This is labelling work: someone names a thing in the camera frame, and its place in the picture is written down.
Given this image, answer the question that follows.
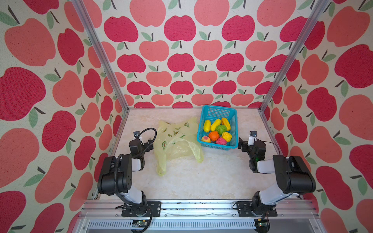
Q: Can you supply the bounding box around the yellow wrinkled toy fruit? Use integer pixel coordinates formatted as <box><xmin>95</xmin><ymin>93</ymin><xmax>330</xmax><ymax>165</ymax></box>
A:
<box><xmin>221</xmin><ymin>132</ymin><xmax>232</xmax><ymax>143</ymax></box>

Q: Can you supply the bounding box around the green toy fruit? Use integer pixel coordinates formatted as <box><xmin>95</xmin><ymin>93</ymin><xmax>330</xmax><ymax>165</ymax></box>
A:
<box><xmin>215</xmin><ymin>125</ymin><xmax>227</xmax><ymax>136</ymax></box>

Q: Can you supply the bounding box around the yellow plastic bag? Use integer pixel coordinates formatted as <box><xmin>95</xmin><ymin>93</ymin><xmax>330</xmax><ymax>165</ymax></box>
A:
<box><xmin>153</xmin><ymin>117</ymin><xmax>204</xmax><ymax>176</ymax></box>

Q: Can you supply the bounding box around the orange yellow toy fruit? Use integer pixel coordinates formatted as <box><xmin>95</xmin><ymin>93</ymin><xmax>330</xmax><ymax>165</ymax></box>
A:
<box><xmin>221</xmin><ymin>117</ymin><xmax>231</xmax><ymax>131</ymax></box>

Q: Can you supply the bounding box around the orange toy tangerine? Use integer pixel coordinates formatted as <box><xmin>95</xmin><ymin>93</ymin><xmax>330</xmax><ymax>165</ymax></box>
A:
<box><xmin>208</xmin><ymin>131</ymin><xmax>220</xmax><ymax>142</ymax></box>

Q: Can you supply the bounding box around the yellow toy banana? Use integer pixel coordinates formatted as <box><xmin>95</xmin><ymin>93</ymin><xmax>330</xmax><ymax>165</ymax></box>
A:
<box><xmin>203</xmin><ymin>120</ymin><xmax>211</xmax><ymax>133</ymax></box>
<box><xmin>210</xmin><ymin>119</ymin><xmax>221</xmax><ymax>132</ymax></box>

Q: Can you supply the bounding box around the yellow peach toy fruit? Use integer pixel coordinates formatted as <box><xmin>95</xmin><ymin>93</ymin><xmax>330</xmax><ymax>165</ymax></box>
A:
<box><xmin>201</xmin><ymin>136</ymin><xmax>211</xmax><ymax>143</ymax></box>

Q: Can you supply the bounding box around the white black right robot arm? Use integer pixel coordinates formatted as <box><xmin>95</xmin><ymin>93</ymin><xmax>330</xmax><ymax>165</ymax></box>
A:
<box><xmin>238</xmin><ymin>136</ymin><xmax>316</xmax><ymax>215</ymax></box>

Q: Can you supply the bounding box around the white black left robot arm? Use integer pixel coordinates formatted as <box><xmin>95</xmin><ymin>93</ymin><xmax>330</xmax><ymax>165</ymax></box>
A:
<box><xmin>98</xmin><ymin>138</ymin><xmax>153</xmax><ymax>206</ymax></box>

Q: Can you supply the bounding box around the turquoise plastic basket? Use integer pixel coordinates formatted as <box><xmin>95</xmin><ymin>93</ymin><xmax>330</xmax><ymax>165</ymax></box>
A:
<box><xmin>197</xmin><ymin>105</ymin><xmax>239</xmax><ymax>150</ymax></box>

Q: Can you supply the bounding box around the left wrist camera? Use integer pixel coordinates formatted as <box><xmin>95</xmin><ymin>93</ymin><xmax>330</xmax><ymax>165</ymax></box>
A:
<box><xmin>133</xmin><ymin>131</ymin><xmax>140</xmax><ymax>139</ymax></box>

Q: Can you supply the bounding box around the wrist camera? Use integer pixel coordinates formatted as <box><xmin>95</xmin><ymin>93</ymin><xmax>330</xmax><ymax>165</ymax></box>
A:
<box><xmin>247</xmin><ymin>131</ymin><xmax>257</xmax><ymax>146</ymax></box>
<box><xmin>133</xmin><ymin>131</ymin><xmax>140</xmax><ymax>139</ymax></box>

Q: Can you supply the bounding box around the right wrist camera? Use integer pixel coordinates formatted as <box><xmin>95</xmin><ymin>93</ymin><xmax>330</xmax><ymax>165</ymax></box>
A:
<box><xmin>247</xmin><ymin>131</ymin><xmax>257</xmax><ymax>146</ymax></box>

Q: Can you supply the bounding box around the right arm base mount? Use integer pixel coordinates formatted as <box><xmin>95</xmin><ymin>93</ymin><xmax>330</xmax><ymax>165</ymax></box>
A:
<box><xmin>232</xmin><ymin>191</ymin><xmax>278</xmax><ymax>217</ymax></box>

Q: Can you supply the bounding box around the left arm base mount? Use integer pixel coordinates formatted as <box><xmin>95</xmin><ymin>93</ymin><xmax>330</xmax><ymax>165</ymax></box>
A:
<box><xmin>121</xmin><ymin>191</ymin><xmax>162</xmax><ymax>217</ymax></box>

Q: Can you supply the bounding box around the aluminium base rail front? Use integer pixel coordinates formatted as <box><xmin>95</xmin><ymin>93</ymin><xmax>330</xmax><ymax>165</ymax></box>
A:
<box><xmin>70</xmin><ymin>199</ymin><xmax>326</xmax><ymax>233</ymax></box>

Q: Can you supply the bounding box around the aluminium post right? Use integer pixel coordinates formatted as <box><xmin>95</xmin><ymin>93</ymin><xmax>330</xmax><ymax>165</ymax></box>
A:
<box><xmin>258</xmin><ymin>0</ymin><xmax>329</xmax><ymax>114</ymax></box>

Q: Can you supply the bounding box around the aluminium post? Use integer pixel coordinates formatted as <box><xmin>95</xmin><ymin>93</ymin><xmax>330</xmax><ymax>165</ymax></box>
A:
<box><xmin>72</xmin><ymin>1</ymin><xmax>129</xmax><ymax>114</ymax></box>
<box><xmin>258</xmin><ymin>0</ymin><xmax>329</xmax><ymax>114</ymax></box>

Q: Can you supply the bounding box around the aluminium post left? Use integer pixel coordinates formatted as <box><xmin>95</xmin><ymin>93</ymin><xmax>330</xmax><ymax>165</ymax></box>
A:
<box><xmin>72</xmin><ymin>1</ymin><xmax>129</xmax><ymax>114</ymax></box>

